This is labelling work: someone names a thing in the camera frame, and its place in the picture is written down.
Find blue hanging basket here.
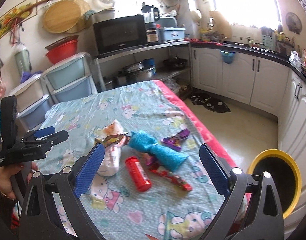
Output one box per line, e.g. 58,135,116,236
220,50,236,64

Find yellow rimmed trash bin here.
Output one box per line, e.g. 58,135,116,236
247,149,302,219

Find wall mounted small fan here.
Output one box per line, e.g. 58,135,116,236
286,12,302,34

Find white orange plastic bag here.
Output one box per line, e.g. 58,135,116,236
94,120,125,177

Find metal shelf rack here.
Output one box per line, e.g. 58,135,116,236
90,41,193,91

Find black frying pan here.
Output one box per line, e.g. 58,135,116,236
163,57,188,69

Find black floor mat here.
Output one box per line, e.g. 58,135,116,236
188,92,231,113

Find steel cooking pot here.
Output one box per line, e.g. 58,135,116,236
114,61,156,86

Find person's left hand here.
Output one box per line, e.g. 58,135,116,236
0,164,24,200

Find red plastic basin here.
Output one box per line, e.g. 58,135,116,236
45,35,78,64

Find blue plastic storage box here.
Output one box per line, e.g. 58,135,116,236
159,27,186,42

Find black stone countertop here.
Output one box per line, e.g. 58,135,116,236
190,39,306,84

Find purple snack wrapper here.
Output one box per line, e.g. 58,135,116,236
161,128,190,152

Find white kitchen base cabinets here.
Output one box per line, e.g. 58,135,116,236
191,48,306,233

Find round wooden cutting board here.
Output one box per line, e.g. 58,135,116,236
42,0,91,34

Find blue knitted cloth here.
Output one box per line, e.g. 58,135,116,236
128,131,188,172

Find black microwave oven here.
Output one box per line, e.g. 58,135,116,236
92,14,148,55

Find hello kitty patterned tablecloth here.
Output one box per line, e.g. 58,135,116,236
37,81,234,239

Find black blender jug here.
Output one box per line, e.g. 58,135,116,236
141,2,160,45

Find plastic drawer storage unit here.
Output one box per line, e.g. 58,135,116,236
9,52,97,131

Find red candy wrapper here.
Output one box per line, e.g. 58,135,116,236
142,153,193,192

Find yellow snack wrapper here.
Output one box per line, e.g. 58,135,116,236
101,133,130,148

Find fruit picture on wall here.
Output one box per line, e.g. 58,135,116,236
0,0,38,39

